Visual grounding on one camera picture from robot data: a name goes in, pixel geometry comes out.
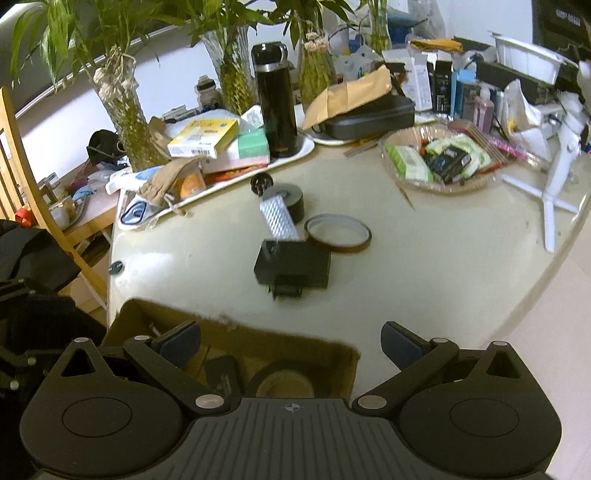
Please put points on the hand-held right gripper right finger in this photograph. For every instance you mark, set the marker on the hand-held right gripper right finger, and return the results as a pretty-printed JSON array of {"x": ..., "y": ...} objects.
[{"x": 399, "y": 344}]

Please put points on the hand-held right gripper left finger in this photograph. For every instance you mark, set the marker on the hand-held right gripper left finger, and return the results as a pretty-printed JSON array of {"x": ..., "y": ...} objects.
[{"x": 178, "y": 344}]

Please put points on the small black box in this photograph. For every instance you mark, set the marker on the small black box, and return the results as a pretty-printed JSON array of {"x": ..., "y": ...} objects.
[{"x": 224, "y": 374}]

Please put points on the black tape roll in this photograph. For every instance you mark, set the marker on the black tape roll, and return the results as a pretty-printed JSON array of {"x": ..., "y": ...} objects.
[{"x": 263, "y": 374}]

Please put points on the cardboard box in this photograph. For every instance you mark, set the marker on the cardboard box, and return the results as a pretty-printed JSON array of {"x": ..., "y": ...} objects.
[{"x": 295, "y": 341}]

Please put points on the amber tape roll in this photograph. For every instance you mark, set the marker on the amber tape roll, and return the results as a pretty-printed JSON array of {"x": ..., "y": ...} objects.
[{"x": 337, "y": 244}]

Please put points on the small black charger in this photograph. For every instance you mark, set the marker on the small black charger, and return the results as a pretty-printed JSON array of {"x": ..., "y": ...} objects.
[{"x": 287, "y": 290}]

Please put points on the large black box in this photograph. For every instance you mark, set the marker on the large black box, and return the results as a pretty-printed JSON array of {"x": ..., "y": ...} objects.
[{"x": 300, "y": 265}]

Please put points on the silver textured strip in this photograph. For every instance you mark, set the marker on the silver textured strip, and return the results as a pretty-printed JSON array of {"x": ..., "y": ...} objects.
[{"x": 278, "y": 219}]

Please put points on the black cloth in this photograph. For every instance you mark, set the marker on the black cloth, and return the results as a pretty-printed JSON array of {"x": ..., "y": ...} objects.
[{"x": 27, "y": 254}]

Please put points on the dark green round cap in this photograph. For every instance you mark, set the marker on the dark green round cap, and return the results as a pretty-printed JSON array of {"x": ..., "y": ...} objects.
[{"x": 116, "y": 268}]

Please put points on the wooden side table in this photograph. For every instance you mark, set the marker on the wooden side table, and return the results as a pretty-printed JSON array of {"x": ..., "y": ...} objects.
[{"x": 92, "y": 217}]

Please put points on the wooden chair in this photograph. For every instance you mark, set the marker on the wooden chair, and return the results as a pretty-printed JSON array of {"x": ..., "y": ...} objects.
[{"x": 27, "y": 175}]

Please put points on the thin wooden stick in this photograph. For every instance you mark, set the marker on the thin wooden stick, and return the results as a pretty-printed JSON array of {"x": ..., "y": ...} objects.
[{"x": 406, "y": 196}]

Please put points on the orange packet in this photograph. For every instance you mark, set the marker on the orange packet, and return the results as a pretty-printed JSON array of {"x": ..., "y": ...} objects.
[{"x": 191, "y": 184}]

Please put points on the white blue packet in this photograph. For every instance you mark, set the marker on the white blue packet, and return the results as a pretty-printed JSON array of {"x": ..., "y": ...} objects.
[{"x": 124, "y": 177}]

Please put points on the brown cloth pouch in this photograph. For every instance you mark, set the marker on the brown cloth pouch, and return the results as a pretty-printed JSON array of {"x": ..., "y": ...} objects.
[{"x": 166, "y": 177}]

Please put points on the clear snack bowl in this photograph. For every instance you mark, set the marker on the clear snack bowl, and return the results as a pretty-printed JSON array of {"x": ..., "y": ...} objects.
[{"x": 461, "y": 184}]

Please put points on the black cylinder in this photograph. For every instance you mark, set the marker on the black cylinder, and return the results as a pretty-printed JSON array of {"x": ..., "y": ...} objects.
[{"x": 293, "y": 198}]

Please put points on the black bag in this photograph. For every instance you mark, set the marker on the black bag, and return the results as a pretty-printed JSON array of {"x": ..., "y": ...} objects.
[{"x": 101, "y": 145}]

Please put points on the black snack packet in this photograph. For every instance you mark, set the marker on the black snack packet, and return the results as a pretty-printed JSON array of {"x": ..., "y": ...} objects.
[{"x": 450, "y": 164}]

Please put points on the pink flat box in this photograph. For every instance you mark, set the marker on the pink flat box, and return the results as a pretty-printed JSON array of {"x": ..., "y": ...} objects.
[{"x": 240, "y": 164}]

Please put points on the yellow white carton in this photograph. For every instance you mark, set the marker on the yellow white carton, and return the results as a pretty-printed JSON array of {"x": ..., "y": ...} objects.
[{"x": 203, "y": 136}]

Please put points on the large glass vase with bamboo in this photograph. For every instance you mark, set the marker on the large glass vase with bamboo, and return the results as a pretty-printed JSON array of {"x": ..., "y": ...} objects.
[{"x": 131, "y": 124}]

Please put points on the green tissue box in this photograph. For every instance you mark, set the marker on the green tissue box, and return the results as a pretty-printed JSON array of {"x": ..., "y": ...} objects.
[{"x": 253, "y": 143}]

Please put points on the white tray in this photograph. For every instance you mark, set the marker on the white tray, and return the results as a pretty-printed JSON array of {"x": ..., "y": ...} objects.
[{"x": 302, "y": 145}]

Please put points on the black zip case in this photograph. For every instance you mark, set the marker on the black zip case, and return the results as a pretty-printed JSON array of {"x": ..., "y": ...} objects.
[{"x": 369, "y": 120}]

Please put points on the white gimbal tripod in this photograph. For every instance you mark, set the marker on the white gimbal tripod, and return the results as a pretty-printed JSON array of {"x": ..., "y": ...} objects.
[{"x": 561, "y": 161}]

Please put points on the pink bottle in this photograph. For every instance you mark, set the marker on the pink bottle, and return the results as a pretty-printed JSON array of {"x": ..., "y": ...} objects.
[{"x": 485, "y": 113}]

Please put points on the brown paper envelope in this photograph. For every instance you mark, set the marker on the brown paper envelope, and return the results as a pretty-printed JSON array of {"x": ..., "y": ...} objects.
[{"x": 346, "y": 94}]

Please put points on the black thermos bottle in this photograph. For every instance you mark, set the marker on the black thermos bottle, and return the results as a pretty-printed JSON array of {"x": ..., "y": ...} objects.
[{"x": 277, "y": 106}]

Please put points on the white plastic bag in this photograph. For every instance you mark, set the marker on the white plastic bag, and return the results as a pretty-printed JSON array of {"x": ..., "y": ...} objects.
[{"x": 521, "y": 110}]

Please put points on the row of cosmetic boxes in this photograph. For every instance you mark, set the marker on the row of cosmetic boxes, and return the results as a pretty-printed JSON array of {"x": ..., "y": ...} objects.
[{"x": 438, "y": 78}]

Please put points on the yellow packet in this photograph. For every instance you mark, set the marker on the yellow packet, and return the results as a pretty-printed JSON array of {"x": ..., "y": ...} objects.
[{"x": 436, "y": 45}]

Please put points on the slim glass vase with bamboo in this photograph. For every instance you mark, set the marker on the slim glass vase with bamboo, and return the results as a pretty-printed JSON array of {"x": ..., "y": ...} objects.
[{"x": 378, "y": 32}]

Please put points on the white plastic food container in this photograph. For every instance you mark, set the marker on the white plastic food container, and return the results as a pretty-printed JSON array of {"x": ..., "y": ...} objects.
[{"x": 531, "y": 60}]

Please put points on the black printed carton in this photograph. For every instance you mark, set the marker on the black printed carton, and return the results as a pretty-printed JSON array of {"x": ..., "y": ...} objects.
[{"x": 563, "y": 18}]

